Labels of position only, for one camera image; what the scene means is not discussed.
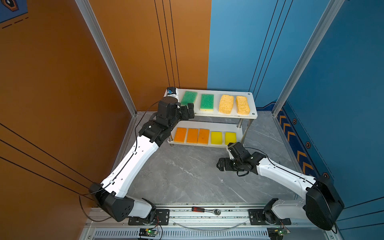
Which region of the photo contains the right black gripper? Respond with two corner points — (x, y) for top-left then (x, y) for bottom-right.
(215, 157), (243, 171)

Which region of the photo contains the green sponge bottom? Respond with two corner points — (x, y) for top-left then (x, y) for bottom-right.
(181, 91), (198, 106)

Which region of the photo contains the green sponge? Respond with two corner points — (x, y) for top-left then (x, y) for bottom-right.
(181, 91), (198, 106)
(200, 94), (215, 112)

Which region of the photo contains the pale yellow sponge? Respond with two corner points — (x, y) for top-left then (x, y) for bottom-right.
(174, 128), (187, 143)

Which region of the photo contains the orange sponge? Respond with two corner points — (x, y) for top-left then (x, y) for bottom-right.
(187, 128), (199, 144)
(197, 129), (210, 145)

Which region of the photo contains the green sponge top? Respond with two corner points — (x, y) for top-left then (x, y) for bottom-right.
(200, 94), (215, 112)

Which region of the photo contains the tan cellulose sponge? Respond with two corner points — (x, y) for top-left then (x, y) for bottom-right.
(236, 96), (251, 116)
(219, 95), (234, 115)

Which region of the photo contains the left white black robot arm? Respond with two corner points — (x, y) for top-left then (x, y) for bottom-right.
(89, 97), (195, 222)

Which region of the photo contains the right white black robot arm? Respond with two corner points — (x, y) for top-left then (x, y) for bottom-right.
(217, 142), (345, 231)

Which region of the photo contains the white two-tier shelf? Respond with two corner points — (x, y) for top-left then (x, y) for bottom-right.
(168, 88), (258, 148)

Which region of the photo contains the right green circuit board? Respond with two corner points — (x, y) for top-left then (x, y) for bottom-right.
(267, 228), (291, 240)

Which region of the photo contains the green circuit board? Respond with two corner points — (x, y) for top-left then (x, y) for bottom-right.
(139, 228), (159, 240)
(267, 228), (291, 240)

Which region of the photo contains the left green circuit board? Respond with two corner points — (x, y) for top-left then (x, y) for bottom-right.
(139, 228), (159, 240)

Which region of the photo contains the red handled ratchet wrench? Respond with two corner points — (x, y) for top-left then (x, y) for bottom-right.
(192, 207), (221, 216)

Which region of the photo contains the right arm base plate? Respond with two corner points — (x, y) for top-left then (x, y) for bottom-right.
(248, 209), (292, 226)

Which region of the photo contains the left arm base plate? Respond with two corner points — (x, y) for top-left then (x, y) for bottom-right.
(128, 209), (170, 226)

